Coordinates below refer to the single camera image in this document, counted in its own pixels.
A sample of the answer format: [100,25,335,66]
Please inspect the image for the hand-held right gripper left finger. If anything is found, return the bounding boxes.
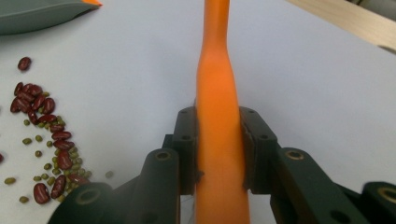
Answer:
[162,106,200,196]

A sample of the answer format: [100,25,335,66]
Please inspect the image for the green mung beans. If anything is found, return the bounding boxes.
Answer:
[3,90,115,204]

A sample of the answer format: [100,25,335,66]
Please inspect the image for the red kidney beans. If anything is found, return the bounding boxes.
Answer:
[0,56,92,205]

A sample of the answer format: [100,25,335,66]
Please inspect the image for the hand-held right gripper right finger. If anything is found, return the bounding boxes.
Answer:
[238,106,280,194]

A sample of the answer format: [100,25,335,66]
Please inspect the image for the white table cover sheet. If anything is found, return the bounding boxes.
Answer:
[0,0,396,224]

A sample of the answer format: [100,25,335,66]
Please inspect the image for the orange hand brush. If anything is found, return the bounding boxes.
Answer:
[193,0,252,224]

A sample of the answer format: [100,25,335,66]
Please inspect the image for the grey dustpan with orange edge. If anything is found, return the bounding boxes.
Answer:
[0,0,104,36]

